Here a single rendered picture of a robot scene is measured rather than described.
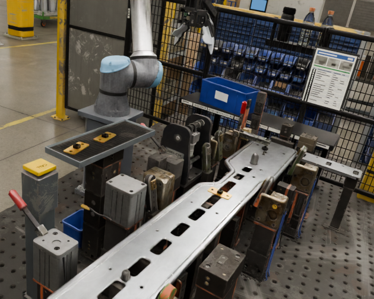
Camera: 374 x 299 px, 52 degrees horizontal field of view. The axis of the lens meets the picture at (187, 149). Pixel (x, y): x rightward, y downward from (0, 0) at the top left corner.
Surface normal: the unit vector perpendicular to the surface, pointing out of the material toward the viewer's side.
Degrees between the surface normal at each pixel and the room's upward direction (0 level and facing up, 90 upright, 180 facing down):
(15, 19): 90
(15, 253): 0
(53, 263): 90
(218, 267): 0
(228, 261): 0
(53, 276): 90
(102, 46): 88
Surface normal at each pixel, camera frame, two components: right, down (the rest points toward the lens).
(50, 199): 0.86, 0.32
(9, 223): 0.15, -0.90
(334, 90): -0.50, 0.29
